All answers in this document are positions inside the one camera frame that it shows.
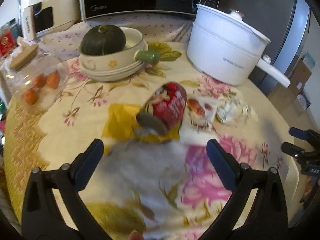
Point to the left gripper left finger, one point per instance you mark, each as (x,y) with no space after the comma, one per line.
(41,216)

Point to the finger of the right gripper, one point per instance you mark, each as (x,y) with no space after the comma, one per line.
(299,133)
(291,150)

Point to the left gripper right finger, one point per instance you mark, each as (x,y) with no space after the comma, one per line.
(268,214)

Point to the person's left hand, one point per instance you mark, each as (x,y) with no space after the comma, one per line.
(134,235)

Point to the brown cardboard box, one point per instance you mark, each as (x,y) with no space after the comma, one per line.
(282,97)

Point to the crumpled foil wrapper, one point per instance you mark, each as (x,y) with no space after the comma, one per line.
(232,111)

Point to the white snack packet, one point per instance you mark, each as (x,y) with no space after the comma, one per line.
(200,112)

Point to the white electric cooking pot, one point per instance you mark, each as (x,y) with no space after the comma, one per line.
(226,48)

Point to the yellow snack wrapper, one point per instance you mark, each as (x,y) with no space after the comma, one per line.
(122,127)

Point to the grey refrigerator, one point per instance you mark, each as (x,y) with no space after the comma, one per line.
(285,22)

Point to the glass jar with wooden lid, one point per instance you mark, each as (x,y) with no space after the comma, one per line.
(34,77)

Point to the floral tablecloth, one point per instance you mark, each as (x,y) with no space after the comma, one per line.
(163,190)

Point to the red packaged box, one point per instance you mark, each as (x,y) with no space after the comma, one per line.
(7,42)

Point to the dark green squash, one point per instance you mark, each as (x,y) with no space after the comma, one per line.
(103,40)

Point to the white air fryer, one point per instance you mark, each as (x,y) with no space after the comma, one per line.
(41,17)

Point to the cream ceramic handled bowl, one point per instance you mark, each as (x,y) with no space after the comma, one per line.
(120,65)

